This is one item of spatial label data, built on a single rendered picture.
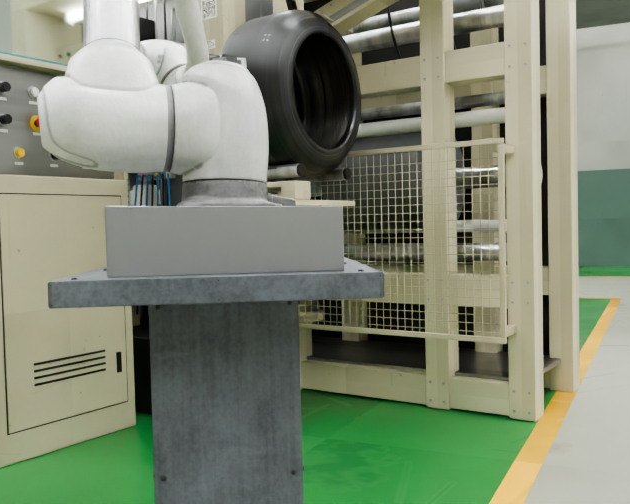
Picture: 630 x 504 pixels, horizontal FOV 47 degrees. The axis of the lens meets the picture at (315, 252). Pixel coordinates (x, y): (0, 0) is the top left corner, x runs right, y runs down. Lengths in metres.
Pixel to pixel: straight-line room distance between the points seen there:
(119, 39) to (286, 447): 0.76
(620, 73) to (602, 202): 1.84
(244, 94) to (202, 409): 0.55
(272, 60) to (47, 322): 1.11
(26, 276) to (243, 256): 1.39
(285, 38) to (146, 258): 1.34
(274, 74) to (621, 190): 9.22
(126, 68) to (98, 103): 0.09
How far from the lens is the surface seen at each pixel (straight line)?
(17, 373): 2.45
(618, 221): 11.18
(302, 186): 2.32
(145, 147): 1.25
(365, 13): 2.87
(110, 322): 2.64
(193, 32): 1.85
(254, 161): 1.28
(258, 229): 1.13
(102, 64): 1.29
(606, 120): 11.27
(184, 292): 1.09
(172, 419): 1.25
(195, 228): 1.13
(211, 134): 1.26
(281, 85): 2.28
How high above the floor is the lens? 0.73
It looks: 2 degrees down
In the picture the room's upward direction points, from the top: 1 degrees counter-clockwise
